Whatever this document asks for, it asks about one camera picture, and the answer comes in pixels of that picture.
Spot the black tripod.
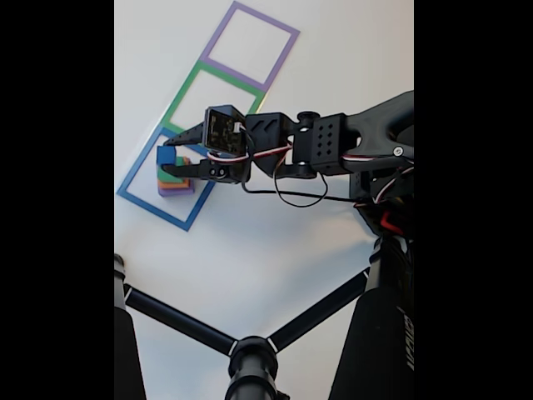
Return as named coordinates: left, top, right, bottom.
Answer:
left=114, top=235, right=415, bottom=400

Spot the purple square frame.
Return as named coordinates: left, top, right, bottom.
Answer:
left=199, top=0, right=301, bottom=93

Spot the green cube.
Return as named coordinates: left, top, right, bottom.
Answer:
left=157, top=156, right=188, bottom=184

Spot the small blue cube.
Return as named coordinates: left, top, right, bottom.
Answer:
left=156, top=145, right=178, bottom=168

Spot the red black table clamp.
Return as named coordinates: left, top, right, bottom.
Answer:
left=381, top=210, right=413, bottom=235

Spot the black camera cable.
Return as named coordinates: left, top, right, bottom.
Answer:
left=241, top=181, right=364, bottom=205

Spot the red white servo cable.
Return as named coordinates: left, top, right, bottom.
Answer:
left=207, top=143, right=415, bottom=205

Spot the purple block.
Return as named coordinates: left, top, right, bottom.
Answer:
left=156, top=164, right=196, bottom=198

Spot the blue square frame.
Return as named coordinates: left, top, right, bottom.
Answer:
left=116, top=126, right=217, bottom=233

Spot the orange cube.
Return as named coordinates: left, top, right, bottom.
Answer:
left=157, top=157, right=192, bottom=191

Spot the gripper camera board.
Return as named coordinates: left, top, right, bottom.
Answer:
left=202, top=104, right=249, bottom=154

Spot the green square frame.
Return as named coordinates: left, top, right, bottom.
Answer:
left=160, top=59, right=267, bottom=137

